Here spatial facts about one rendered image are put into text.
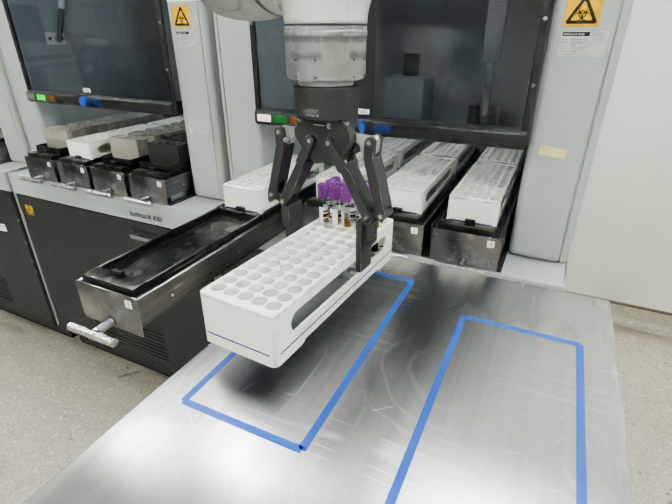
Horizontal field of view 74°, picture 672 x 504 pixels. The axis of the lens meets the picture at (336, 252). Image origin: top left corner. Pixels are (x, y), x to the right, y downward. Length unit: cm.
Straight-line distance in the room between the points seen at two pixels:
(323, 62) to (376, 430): 37
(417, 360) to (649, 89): 167
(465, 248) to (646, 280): 144
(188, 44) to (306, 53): 77
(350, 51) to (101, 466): 46
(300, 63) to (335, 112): 6
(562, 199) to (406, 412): 61
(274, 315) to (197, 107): 89
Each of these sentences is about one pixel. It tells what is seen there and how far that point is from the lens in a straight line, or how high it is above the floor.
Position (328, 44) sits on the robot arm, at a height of 115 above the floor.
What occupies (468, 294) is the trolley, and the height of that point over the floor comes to 82.
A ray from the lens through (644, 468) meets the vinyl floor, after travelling 173.
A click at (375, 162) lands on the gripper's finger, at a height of 103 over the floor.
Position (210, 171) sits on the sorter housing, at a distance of 129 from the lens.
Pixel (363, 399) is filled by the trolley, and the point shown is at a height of 82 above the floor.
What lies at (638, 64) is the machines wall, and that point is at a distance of 205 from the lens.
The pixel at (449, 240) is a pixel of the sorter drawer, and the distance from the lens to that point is 93.
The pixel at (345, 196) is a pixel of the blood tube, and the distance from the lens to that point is 62.
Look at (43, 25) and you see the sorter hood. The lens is 164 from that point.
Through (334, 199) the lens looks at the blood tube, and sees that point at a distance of 63.
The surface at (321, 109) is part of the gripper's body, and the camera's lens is 51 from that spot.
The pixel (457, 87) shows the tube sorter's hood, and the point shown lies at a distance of 93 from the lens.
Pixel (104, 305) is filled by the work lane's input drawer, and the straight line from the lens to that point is 80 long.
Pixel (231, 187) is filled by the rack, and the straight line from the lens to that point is 99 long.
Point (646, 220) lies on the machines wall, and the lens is 218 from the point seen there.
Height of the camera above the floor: 116
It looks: 26 degrees down
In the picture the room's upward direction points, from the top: straight up
